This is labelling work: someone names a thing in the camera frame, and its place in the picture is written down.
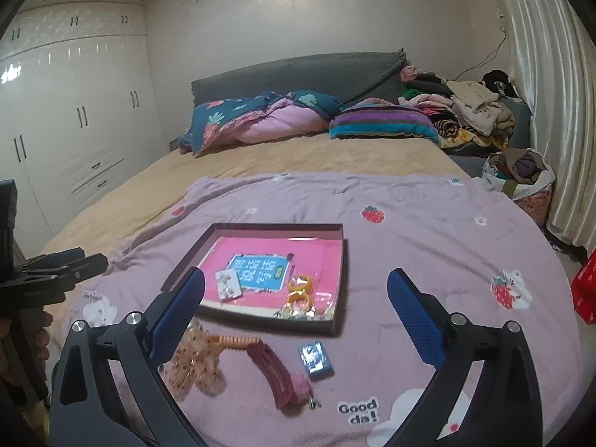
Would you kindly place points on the white wardrobe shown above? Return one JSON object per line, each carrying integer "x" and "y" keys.
{"x": 78, "y": 114}

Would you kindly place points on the beige dotted mesh bow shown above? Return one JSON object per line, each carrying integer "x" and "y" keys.
{"x": 194, "y": 365}

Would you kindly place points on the dark grey headboard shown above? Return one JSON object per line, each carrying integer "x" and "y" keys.
{"x": 349, "y": 77}

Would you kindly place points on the yellow earrings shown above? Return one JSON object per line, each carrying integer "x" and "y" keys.
{"x": 309, "y": 296}

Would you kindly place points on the maroon hair claw clip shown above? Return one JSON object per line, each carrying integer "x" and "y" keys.
{"x": 277, "y": 376}

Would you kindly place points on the tan fleece bed sheet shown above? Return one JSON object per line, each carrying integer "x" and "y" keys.
{"x": 146, "y": 196}

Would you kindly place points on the lilac quilted bed cover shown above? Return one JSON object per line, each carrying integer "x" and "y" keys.
{"x": 460, "y": 241}

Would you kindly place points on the blue small packet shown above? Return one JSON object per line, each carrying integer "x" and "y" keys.
{"x": 315, "y": 361}

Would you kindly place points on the orange spiral hair clip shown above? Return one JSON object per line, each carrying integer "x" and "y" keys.
{"x": 232, "y": 342}

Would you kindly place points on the pile of folded clothes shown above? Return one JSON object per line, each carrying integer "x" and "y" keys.
{"x": 471, "y": 118}

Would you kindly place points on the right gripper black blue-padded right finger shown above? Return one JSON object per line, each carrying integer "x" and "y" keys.
{"x": 505, "y": 409}

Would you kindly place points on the dark shallow cardboard tray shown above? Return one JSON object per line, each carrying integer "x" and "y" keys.
{"x": 216, "y": 230}

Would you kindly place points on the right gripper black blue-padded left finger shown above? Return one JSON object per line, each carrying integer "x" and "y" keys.
{"x": 86, "y": 409}

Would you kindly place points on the blue pink folded duvet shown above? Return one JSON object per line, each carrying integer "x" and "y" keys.
{"x": 268, "y": 116}

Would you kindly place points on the purple striped pillow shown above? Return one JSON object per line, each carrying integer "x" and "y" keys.
{"x": 377, "y": 118}

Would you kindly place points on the earring card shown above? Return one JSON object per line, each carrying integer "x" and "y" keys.
{"x": 227, "y": 285}

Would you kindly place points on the person's left hand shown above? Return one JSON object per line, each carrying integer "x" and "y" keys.
{"x": 41, "y": 339}

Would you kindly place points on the bag of clothes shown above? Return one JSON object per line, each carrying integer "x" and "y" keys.
{"x": 524, "y": 177}

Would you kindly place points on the red bag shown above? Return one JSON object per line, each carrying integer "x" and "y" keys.
{"x": 583, "y": 290}

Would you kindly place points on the cream pleated curtain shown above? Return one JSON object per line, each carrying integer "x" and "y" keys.
{"x": 554, "y": 72}

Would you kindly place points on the pink pompom keychain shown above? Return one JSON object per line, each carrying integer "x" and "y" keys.
{"x": 302, "y": 393}

